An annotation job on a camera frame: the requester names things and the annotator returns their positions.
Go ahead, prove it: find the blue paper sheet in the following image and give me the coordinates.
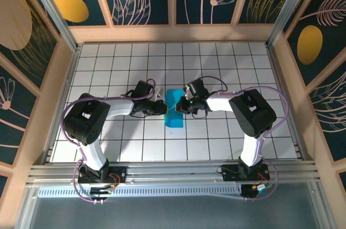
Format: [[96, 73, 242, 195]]
[[163, 89, 185, 129]]

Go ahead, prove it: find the aluminium frame rail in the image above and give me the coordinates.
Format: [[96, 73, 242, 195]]
[[25, 160, 321, 186]]

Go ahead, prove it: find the black left controller box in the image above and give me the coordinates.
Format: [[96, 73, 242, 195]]
[[90, 185, 114, 205]]

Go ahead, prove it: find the black controller box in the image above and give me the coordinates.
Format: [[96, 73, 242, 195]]
[[240, 184, 272, 200], [90, 185, 114, 205]]

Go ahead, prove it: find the aluminium table side rail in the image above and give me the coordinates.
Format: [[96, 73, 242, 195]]
[[40, 45, 82, 165], [266, 42, 310, 161]]

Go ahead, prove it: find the white slotted cable duct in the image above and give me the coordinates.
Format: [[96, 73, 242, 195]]
[[37, 184, 244, 200]]

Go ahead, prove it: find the aluminium corner post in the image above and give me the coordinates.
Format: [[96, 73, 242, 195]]
[[265, 0, 317, 49], [23, 0, 82, 51]]

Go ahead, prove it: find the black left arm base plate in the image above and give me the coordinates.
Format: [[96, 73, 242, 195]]
[[77, 166, 128, 184]]

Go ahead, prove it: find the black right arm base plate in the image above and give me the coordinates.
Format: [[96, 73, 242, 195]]
[[221, 163, 271, 181]]

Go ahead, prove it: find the black right controller box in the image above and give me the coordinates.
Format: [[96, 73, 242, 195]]
[[240, 184, 272, 200]]

